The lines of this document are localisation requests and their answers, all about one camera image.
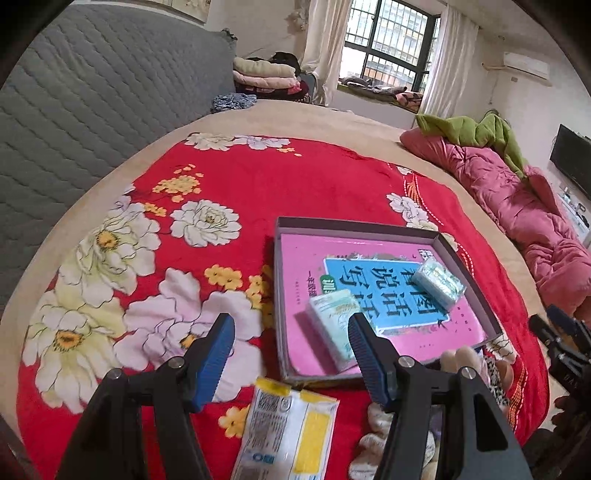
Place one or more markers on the white curtain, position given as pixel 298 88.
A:
pixel 448 64
pixel 323 46

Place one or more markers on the blue tissue pack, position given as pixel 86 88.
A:
pixel 438 281

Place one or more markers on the beige bed sheet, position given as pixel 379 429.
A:
pixel 323 120

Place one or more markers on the yellow sponge packet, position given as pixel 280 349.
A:
pixel 286 424

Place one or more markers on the white air conditioner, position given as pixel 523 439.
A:
pixel 526 64

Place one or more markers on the leopard print cloth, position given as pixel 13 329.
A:
pixel 497 387

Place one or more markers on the grey cardboard box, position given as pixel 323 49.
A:
pixel 355 225

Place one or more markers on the black television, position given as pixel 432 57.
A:
pixel 570 157

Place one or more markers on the pile of folded clothes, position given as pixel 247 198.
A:
pixel 263 76

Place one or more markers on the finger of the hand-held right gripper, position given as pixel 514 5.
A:
pixel 545 333
pixel 561 319

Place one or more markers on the barred window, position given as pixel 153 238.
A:
pixel 392 41

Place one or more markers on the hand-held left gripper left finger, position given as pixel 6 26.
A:
pixel 216 357

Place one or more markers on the green blanket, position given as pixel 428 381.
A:
pixel 461 127

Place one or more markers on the cream floral scrunchie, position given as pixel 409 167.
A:
pixel 364 445

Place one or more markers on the green tissue pack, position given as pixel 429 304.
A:
pixel 332 318

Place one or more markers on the grey quilted headboard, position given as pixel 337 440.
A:
pixel 92 92

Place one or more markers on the pink book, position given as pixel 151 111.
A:
pixel 300 258

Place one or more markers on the red floral blanket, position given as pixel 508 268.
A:
pixel 277 184

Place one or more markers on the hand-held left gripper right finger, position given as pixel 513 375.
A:
pixel 368 364

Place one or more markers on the beige plush toy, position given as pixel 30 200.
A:
pixel 461 357

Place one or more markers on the pink quilt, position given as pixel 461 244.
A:
pixel 508 198

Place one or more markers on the white television cabinet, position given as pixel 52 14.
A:
pixel 575 212

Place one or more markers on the blue patterned cloth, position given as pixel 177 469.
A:
pixel 233 102

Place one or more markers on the window seat bedding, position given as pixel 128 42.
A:
pixel 383 92

